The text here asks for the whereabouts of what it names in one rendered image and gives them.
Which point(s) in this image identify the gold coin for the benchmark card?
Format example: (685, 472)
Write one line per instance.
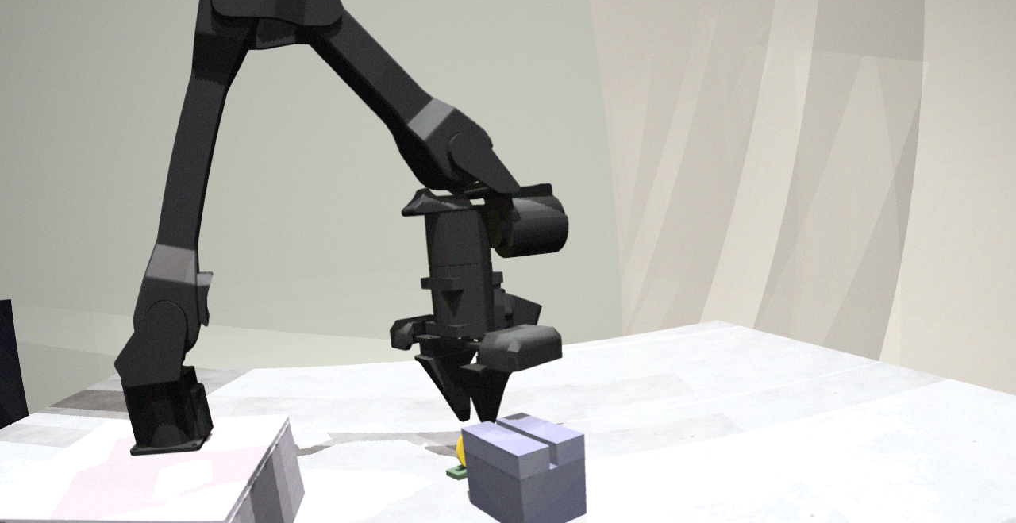
(460, 451)

